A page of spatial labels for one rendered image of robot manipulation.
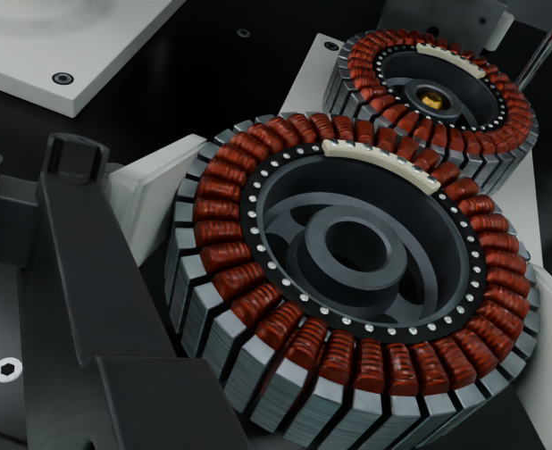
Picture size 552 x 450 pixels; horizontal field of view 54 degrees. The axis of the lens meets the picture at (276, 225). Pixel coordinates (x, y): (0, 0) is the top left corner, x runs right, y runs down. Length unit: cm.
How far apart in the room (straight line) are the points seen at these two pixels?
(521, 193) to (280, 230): 18
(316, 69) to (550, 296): 22
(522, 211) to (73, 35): 26
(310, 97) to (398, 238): 16
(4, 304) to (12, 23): 17
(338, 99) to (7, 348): 18
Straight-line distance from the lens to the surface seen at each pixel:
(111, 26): 34
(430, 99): 31
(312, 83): 33
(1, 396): 21
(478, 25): 42
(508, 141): 29
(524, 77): 39
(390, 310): 17
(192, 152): 16
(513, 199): 32
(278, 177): 17
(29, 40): 32
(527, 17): 57
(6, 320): 22
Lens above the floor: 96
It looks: 47 degrees down
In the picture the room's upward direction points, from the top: 20 degrees clockwise
